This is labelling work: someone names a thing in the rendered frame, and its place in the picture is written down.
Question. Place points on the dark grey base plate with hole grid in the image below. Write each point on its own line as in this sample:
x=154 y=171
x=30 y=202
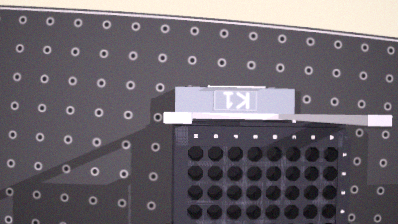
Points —
x=83 y=94

